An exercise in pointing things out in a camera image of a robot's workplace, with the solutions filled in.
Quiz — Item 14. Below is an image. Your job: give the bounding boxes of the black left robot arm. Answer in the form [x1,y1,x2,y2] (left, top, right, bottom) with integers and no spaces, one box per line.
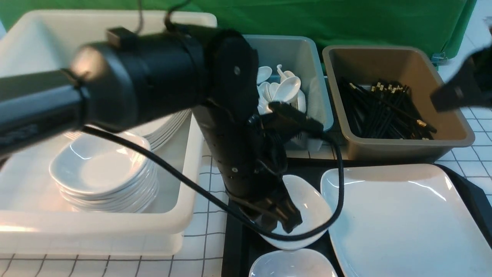
[1,25,302,235]

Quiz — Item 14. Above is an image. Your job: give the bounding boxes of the black serving tray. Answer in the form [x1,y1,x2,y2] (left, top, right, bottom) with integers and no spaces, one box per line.
[221,158,492,277]

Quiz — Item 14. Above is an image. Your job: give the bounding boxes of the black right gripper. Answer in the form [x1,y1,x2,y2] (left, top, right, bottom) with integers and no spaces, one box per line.
[430,58,492,113]

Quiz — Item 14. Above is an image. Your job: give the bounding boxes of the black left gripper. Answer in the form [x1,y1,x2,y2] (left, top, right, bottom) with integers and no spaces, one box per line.
[192,104,302,234]

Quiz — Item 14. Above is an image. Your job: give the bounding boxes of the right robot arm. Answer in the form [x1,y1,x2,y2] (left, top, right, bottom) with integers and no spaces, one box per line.
[430,46,492,113]

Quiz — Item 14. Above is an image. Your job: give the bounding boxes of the pile of black chopsticks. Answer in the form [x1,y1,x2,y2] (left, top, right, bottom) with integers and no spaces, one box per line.
[337,78,437,140]

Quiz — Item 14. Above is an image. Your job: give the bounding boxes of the large white square plate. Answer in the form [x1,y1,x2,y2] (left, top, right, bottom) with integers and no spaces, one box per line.
[328,164,492,277]

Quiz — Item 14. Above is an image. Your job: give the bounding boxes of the stack of white square plates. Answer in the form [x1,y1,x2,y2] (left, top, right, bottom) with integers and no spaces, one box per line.
[63,108,193,151]

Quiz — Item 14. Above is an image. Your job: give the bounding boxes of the white bowl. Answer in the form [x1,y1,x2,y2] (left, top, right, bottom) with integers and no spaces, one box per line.
[260,175,332,251]
[249,249,338,277]

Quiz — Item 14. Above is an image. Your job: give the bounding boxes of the pile of white spoons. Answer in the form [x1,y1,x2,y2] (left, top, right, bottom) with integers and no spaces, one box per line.
[257,64,307,115]

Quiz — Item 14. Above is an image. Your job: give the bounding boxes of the stack of white bowls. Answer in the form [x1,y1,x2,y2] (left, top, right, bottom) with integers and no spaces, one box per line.
[49,134,159,213]

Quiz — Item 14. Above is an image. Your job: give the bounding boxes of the large white plastic tub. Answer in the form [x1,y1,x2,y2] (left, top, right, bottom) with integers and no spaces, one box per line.
[0,10,201,259]

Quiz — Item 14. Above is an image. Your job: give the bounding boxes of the brown plastic bin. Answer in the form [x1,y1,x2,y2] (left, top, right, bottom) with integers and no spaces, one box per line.
[322,45,475,162]

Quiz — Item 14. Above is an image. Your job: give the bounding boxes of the teal plastic bin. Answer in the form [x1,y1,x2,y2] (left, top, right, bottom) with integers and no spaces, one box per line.
[244,35,334,131]

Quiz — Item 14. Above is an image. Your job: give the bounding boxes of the green cloth backdrop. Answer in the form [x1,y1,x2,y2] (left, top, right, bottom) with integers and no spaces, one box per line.
[1,0,476,57]

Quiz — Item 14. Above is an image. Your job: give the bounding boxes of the white ceramic spoon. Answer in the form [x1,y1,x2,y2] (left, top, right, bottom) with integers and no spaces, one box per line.
[269,77,302,102]

